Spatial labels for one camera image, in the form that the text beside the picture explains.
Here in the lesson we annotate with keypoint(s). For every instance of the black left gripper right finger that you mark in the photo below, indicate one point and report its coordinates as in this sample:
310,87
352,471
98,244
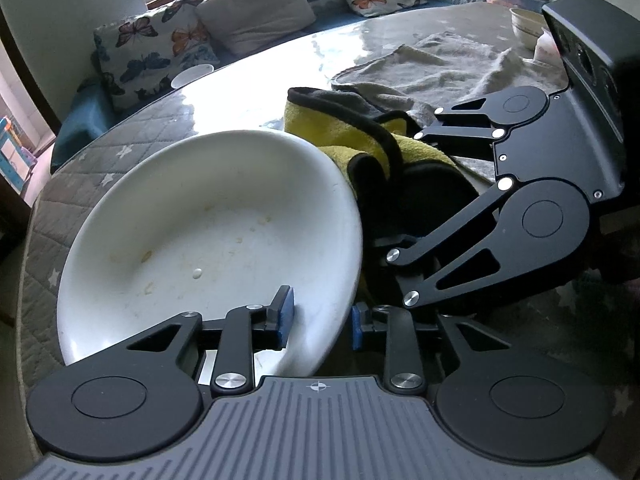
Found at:
497,398

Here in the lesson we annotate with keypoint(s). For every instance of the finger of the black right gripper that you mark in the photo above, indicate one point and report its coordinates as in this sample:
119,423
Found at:
490,115
511,241

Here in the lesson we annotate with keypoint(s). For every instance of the small patterned bowl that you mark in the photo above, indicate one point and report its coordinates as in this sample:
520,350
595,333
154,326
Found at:
527,27

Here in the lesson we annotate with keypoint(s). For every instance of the white ceramic bowl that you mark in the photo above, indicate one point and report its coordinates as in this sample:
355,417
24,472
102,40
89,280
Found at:
215,222

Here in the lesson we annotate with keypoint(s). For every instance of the grey towel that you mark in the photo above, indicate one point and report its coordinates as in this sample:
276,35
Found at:
441,70

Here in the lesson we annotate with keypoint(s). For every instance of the grey quilted star table mat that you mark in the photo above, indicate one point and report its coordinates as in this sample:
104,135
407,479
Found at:
61,209

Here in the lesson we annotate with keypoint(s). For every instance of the yellow black microfibre cloth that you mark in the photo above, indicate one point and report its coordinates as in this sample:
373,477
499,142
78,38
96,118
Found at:
402,186

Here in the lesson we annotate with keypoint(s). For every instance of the plain beige cushion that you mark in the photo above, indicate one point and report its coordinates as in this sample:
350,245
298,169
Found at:
245,26

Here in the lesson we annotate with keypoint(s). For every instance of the small white cup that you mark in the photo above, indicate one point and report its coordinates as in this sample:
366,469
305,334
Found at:
191,74

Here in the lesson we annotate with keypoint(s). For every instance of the blue sofa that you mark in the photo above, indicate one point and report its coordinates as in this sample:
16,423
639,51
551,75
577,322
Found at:
92,113

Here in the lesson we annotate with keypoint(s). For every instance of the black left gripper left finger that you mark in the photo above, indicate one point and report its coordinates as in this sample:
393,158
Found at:
148,391

